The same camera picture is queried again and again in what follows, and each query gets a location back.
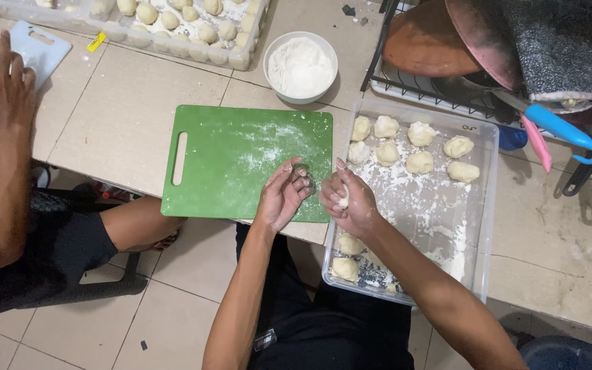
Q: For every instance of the person's left hand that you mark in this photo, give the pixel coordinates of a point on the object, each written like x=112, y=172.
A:
x=278, y=195

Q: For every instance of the person's right hand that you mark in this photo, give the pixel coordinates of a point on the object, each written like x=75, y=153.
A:
x=360, y=205

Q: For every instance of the small white dough piece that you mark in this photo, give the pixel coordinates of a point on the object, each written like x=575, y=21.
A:
x=345, y=198

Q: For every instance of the pale dough lump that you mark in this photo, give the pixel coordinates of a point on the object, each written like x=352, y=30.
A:
x=350, y=244
x=345, y=269

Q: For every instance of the clear floured plastic tray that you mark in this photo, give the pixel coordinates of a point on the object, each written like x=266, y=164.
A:
x=419, y=216

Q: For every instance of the green plastic cutting board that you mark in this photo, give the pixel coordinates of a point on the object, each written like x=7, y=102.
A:
x=224, y=164

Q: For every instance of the cluster of white dough balls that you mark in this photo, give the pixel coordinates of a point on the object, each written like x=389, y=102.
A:
x=419, y=162

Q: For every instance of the white round bowl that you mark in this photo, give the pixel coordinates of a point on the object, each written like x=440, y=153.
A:
x=275, y=87

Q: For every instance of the person's black clothing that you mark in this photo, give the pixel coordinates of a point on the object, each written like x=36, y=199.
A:
x=327, y=329

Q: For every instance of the heap of white flour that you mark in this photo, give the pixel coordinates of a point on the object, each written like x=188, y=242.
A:
x=301, y=67

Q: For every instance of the red object under table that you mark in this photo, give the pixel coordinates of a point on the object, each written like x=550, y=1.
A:
x=113, y=194

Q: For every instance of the blue plastic cup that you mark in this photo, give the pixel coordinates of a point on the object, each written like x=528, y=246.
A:
x=513, y=138

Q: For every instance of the brown round wooden board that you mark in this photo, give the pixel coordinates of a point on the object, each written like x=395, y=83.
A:
x=424, y=43

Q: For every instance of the clear tray full of dough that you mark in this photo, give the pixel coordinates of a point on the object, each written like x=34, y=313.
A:
x=183, y=49

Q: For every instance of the black plastic stool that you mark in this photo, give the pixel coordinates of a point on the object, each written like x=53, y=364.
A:
x=116, y=282

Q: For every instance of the rows of smooth dough balls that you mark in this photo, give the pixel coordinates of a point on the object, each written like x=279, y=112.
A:
x=201, y=20

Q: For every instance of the small dark scrap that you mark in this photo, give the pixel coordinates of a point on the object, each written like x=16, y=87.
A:
x=348, y=10

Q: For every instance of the pink frying pan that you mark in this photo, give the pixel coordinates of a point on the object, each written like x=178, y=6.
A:
x=481, y=36

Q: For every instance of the yellow paper tag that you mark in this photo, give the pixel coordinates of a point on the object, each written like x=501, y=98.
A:
x=95, y=42

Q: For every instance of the grey speckled pan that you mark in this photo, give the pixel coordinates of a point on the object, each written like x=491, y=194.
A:
x=553, y=56

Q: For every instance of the dark blue bucket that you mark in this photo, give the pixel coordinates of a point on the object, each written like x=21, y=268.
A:
x=568, y=354

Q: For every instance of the white plastic cutting board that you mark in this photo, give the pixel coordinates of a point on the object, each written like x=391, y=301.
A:
x=44, y=51

